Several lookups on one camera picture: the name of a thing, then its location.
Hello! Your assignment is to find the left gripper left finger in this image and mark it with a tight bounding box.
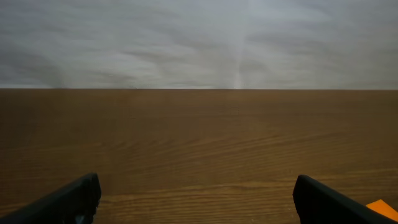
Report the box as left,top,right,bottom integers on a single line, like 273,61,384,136
0,172,102,224

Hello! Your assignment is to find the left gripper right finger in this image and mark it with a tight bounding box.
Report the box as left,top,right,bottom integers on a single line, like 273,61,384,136
292,174,398,224

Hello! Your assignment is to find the orange cube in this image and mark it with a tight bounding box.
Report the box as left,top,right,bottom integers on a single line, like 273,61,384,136
366,198,398,222

